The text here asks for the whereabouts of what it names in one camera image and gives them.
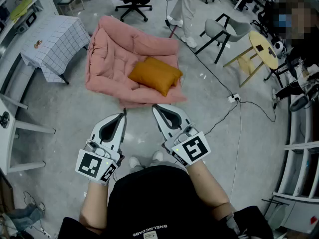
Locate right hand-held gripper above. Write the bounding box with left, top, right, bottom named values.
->
left=152, top=104, right=212, bottom=168

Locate black round object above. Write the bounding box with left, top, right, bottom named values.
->
left=0, top=111, right=10, bottom=129

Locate round wooden table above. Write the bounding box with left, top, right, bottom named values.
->
left=223, top=30, right=279, bottom=88

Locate table with checked cloth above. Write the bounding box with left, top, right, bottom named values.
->
left=21, top=15, right=91, bottom=85

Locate grey chair with black legs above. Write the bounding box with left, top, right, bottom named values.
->
left=194, top=13, right=252, bottom=64

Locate white shelf unit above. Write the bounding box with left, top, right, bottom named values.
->
left=273, top=93, right=319, bottom=234

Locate small white robot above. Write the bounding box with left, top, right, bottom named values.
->
left=273, top=41, right=287, bottom=59

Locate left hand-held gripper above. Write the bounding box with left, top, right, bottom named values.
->
left=75, top=113, right=128, bottom=185

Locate long black cable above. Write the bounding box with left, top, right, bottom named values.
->
left=166, top=21, right=236, bottom=98

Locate denim bag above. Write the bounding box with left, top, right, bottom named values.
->
left=4, top=203, right=45, bottom=234

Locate white desk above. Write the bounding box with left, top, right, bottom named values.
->
left=0, top=93, right=56, bottom=175

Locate small black monitor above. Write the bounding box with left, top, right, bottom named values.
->
left=26, top=11, right=37, bottom=26

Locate person's right forearm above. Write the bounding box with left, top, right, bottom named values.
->
left=186, top=160, right=236, bottom=224

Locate person's left white shoe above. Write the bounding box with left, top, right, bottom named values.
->
left=129, top=156, right=142, bottom=169

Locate thin white cable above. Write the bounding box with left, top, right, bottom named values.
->
left=230, top=102, right=243, bottom=201

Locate pink padded sofa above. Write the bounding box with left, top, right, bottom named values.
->
left=84, top=15, right=188, bottom=109

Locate person's left forearm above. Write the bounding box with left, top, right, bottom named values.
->
left=79, top=182, right=110, bottom=232

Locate person's black shirt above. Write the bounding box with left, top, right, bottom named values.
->
left=57, top=165, right=275, bottom=239

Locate yellow-green cloth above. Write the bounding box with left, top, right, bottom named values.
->
left=9, top=0, right=33, bottom=21

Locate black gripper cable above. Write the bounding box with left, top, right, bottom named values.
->
left=204, top=100, right=239, bottom=136

